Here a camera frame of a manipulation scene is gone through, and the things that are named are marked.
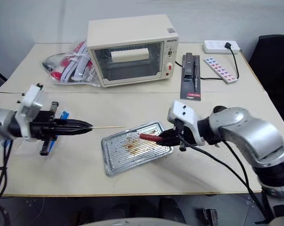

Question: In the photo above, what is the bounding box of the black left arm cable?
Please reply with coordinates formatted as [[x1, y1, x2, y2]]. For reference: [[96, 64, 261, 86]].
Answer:
[[0, 138, 14, 202]]

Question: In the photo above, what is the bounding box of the silver ribbed metal tray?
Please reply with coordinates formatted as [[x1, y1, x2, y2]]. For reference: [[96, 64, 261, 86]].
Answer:
[[101, 121, 174, 177]]

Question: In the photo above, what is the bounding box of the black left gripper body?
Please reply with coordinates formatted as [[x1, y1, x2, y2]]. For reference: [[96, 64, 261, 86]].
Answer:
[[29, 101, 61, 157]]

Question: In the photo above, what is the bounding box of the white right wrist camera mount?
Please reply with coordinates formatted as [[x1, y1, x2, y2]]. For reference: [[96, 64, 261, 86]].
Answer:
[[167, 100, 206, 146]]

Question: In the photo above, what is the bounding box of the clear bag of red-white items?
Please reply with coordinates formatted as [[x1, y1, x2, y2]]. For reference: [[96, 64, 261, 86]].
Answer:
[[41, 40, 102, 88]]

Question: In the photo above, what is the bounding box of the dark metal bracket under table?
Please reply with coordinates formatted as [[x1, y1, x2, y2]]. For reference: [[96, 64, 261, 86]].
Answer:
[[202, 208, 219, 226]]

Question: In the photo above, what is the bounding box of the cream toaster oven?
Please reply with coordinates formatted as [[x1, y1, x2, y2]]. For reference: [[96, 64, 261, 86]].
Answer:
[[87, 14, 179, 89]]

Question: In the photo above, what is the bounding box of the white power strip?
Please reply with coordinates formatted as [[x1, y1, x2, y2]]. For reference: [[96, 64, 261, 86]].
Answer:
[[201, 40, 242, 55]]

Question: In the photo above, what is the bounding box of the black chair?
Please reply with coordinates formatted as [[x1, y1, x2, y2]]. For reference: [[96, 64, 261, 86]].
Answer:
[[248, 34, 284, 124]]

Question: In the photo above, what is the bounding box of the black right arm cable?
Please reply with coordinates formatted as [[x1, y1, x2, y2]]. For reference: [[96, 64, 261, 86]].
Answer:
[[179, 135, 278, 223]]

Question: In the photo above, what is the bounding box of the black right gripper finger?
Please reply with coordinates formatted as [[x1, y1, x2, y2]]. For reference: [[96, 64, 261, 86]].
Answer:
[[158, 129, 178, 140], [156, 137, 181, 148]]

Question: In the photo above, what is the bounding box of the black tool package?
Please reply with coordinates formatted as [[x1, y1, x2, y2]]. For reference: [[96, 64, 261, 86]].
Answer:
[[180, 52, 202, 102]]

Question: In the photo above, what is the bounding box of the thin wooden skewer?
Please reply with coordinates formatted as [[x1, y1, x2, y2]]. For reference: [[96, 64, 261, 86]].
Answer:
[[91, 125, 126, 130]]

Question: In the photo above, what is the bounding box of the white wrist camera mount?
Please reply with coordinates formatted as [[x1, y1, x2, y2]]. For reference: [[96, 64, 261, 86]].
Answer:
[[167, 100, 206, 146], [15, 83, 45, 142]]

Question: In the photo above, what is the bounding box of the white card with coloured stickers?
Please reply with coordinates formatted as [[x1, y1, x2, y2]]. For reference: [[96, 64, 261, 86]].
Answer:
[[203, 56, 240, 84]]

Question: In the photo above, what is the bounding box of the red sausage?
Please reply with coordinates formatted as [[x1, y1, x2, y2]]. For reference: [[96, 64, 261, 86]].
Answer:
[[139, 133, 160, 142]]

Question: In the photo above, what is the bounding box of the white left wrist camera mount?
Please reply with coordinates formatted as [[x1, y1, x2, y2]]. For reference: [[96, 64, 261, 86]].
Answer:
[[15, 83, 45, 142]]

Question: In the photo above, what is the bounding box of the dark rounded shape under table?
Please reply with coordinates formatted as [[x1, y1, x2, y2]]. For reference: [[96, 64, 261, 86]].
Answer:
[[109, 195, 188, 224]]

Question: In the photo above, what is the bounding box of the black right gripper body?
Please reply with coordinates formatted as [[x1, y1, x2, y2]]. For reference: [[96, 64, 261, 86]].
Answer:
[[172, 118, 192, 153]]

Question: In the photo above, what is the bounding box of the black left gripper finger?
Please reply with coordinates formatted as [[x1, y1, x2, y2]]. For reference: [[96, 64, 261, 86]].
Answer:
[[54, 118, 94, 129], [54, 127, 92, 137]]

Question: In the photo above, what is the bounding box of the silver robot torso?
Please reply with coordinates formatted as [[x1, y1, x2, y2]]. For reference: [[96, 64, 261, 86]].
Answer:
[[79, 217, 186, 226]]

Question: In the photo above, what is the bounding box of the black oven power cable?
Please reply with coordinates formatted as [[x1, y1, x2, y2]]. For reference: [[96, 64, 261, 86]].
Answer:
[[174, 41, 240, 81]]

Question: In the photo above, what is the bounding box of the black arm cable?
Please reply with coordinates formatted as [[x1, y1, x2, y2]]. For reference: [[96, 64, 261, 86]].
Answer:
[[0, 138, 14, 202], [179, 135, 278, 223]]

